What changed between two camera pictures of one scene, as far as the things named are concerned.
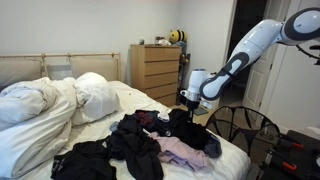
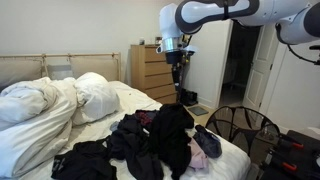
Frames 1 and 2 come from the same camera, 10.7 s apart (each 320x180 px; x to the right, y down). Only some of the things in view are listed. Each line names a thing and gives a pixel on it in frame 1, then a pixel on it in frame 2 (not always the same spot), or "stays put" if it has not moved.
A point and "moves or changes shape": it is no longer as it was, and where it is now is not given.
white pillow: [95, 98] stays put
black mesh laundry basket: [258, 134] stays put
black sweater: [179, 126] moves or changes shape
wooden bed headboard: [19, 69] stays put
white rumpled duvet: [36, 116] stays put
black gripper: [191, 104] -> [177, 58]
